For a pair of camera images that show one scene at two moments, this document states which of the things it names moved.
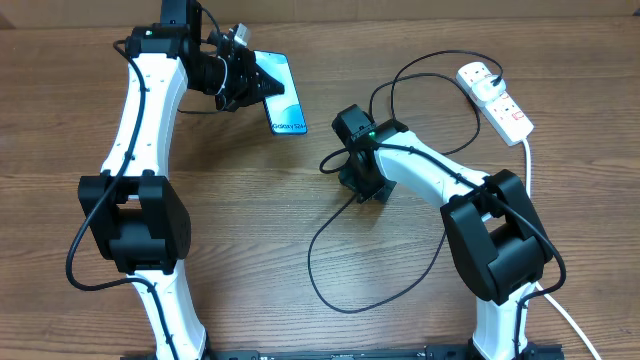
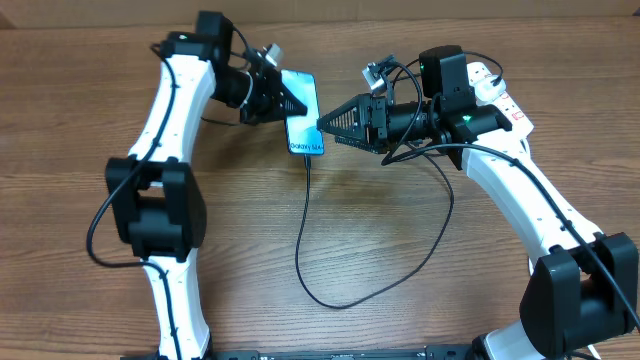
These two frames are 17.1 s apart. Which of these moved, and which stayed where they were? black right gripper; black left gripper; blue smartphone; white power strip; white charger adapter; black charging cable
Moved: blue smartphone; black right gripper; black charging cable; black left gripper
Stayed: white charger adapter; white power strip
